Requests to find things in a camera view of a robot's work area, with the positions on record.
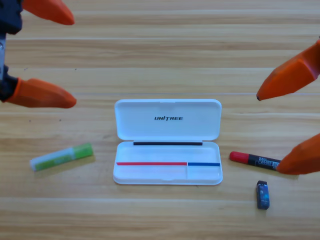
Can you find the green glue stick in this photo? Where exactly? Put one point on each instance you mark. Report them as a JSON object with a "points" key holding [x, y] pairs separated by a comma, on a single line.
{"points": [[62, 156]]}

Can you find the white Unitree pencil case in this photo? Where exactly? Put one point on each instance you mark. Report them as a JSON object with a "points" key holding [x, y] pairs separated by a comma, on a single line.
{"points": [[150, 125]]}

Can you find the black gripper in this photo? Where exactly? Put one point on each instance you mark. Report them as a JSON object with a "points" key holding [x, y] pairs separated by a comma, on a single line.
{"points": [[2, 50]]}

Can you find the dark blue eraser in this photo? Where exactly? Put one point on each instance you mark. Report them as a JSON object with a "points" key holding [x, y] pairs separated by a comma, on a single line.
{"points": [[263, 196]]}

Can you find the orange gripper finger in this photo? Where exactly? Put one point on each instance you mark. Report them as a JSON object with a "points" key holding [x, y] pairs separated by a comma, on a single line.
{"points": [[302, 160], [287, 77]]}

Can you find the red black whiteboard marker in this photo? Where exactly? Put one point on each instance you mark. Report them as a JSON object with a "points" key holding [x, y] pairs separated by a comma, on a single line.
{"points": [[250, 158]]}

